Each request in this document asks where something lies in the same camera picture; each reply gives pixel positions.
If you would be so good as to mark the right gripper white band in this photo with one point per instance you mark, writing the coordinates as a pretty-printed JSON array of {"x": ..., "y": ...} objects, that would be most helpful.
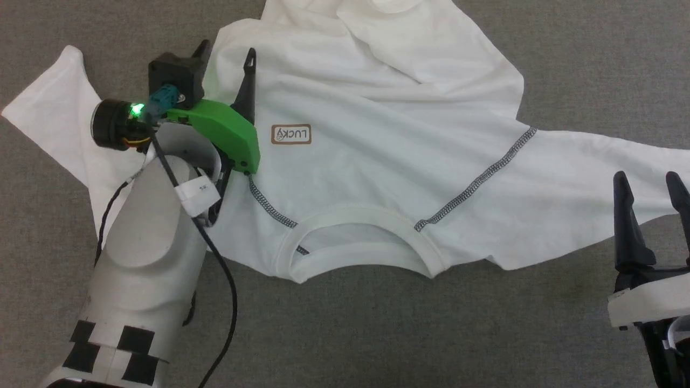
[{"x": 652, "y": 302}]

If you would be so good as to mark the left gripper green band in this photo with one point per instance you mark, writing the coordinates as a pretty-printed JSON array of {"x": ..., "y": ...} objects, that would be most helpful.
[{"x": 226, "y": 132}]

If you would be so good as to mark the white t-shirt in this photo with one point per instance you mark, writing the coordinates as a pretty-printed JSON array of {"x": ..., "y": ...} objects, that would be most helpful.
[{"x": 388, "y": 134}]

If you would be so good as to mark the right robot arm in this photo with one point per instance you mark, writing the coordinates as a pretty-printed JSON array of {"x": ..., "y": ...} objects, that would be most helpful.
[{"x": 679, "y": 355}]

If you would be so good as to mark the black cylindrical wrist module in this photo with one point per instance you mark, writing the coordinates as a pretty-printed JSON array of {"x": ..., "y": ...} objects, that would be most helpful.
[{"x": 110, "y": 126}]

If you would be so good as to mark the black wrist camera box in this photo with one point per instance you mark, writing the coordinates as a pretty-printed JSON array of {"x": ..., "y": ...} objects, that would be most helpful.
[{"x": 175, "y": 70}]

